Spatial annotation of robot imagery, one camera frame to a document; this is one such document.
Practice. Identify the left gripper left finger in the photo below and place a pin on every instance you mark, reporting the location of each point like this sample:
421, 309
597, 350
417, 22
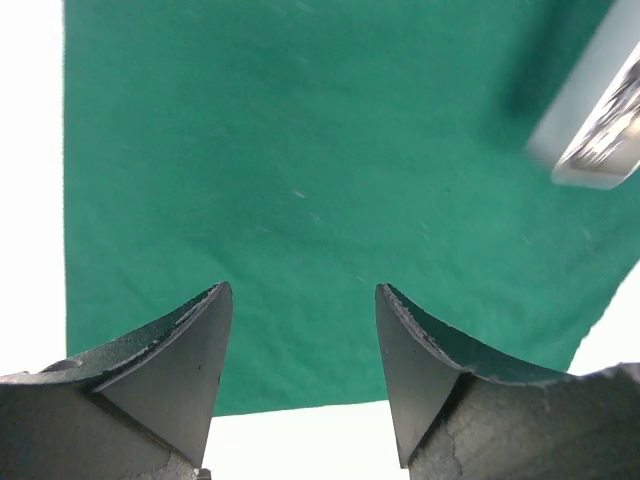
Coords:
138, 407

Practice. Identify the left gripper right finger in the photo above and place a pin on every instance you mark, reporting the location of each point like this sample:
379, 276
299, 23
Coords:
464, 410

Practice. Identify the green surgical cloth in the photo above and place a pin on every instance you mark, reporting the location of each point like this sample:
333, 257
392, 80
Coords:
307, 151

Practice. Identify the silver metal instrument tray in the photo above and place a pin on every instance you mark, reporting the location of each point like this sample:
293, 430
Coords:
589, 134

